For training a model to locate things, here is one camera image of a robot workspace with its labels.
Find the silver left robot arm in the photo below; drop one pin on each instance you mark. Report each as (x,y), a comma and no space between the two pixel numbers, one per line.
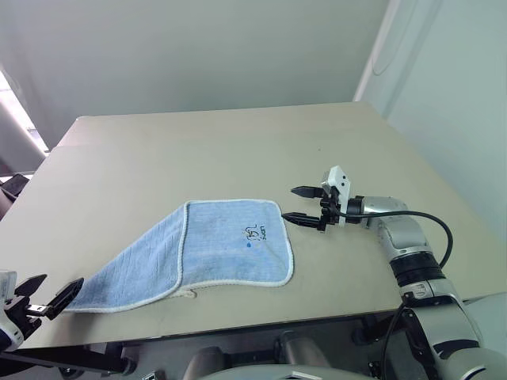
(8,336)

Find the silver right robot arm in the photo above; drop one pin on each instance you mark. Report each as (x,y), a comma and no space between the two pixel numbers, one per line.
(408,245)

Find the grey rounded shape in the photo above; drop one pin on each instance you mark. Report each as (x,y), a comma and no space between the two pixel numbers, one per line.
(212,362)

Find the blue towel with white trim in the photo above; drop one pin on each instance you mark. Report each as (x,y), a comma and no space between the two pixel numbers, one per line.
(222,245)

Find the silver robot torso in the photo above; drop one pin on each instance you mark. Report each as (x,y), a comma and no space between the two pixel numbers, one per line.
(285,373)

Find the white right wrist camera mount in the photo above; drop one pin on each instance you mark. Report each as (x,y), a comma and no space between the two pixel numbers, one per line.
(340,183)

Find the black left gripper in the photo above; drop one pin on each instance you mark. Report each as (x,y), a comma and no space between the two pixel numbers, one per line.
(27,314)

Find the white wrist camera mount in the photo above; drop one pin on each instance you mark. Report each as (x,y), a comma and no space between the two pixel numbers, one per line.
(340,183)
(6,285)

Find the dark chair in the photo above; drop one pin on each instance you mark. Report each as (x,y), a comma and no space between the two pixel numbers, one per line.
(10,194)

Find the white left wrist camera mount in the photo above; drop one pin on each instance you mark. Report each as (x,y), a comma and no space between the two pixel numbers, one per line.
(6,285)

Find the black table frame bar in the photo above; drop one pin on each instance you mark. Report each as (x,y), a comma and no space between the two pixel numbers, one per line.
(59,358)

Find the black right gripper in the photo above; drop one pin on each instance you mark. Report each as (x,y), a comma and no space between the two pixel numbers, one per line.
(329,211)

